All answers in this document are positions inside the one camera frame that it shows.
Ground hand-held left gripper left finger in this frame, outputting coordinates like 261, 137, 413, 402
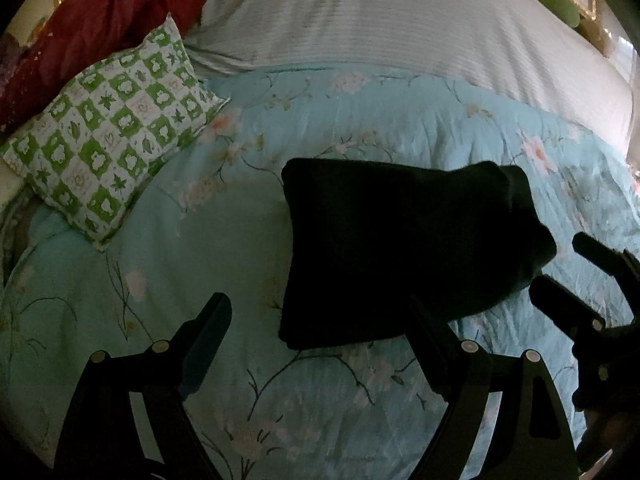
52, 291, 234, 480

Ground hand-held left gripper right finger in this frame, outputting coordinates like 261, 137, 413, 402
407, 297, 583, 480

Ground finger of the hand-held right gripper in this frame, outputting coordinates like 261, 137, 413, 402
529, 274, 608, 335
571, 231, 640, 291

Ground black pants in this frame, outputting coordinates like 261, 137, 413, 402
277, 157, 558, 352

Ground light blue floral blanket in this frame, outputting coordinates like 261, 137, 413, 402
0, 62, 640, 480

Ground green white checkered pillow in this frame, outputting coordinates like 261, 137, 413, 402
2, 12, 232, 252

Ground white striped bed sheet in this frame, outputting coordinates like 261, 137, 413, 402
182, 0, 636, 151

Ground red blanket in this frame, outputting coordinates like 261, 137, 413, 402
0, 0, 217, 133

